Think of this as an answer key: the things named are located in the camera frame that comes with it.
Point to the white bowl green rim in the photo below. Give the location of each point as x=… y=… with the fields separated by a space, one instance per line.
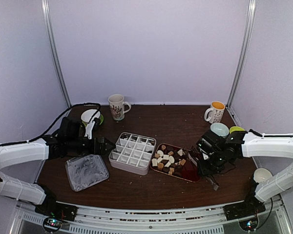
x=90 y=114

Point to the aluminium frame post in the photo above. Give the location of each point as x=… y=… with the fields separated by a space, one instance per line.
x=243 y=52
x=54 y=52

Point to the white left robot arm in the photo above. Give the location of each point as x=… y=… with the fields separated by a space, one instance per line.
x=14 y=153

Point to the red chocolate tray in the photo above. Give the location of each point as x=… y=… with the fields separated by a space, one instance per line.
x=175 y=162

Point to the dark bowl white inside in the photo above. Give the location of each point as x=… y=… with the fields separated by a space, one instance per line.
x=261 y=176

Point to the light blue bowl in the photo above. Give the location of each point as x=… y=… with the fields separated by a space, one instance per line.
x=220 y=129

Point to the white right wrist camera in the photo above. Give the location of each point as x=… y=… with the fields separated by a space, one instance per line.
x=205 y=156

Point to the metal front rail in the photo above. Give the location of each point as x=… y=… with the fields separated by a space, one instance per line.
x=203 y=220

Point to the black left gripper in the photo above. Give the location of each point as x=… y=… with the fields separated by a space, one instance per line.
x=94 y=150

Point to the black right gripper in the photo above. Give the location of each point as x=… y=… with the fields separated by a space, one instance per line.
x=204 y=171

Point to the bunny print tin lid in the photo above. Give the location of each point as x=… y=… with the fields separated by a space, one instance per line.
x=85 y=171

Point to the left aluminium frame post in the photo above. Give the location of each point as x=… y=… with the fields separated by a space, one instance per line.
x=54 y=52

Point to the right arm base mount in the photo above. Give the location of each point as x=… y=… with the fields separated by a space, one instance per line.
x=245 y=213

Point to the right aluminium frame post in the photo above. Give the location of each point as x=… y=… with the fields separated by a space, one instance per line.
x=243 y=52

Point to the white divided tin box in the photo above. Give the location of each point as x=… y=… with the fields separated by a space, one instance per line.
x=133 y=153

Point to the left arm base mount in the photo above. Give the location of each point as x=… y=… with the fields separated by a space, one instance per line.
x=57 y=219

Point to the white mug yellow inside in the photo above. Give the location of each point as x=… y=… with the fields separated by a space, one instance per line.
x=215 y=112

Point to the lime green bowl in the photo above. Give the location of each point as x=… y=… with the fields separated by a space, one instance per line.
x=235 y=128

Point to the beige floral mug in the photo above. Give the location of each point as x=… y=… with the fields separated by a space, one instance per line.
x=118 y=106

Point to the metal serving tongs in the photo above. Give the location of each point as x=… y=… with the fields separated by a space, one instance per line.
x=195 y=157

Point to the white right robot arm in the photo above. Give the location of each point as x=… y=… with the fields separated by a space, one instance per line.
x=271 y=148

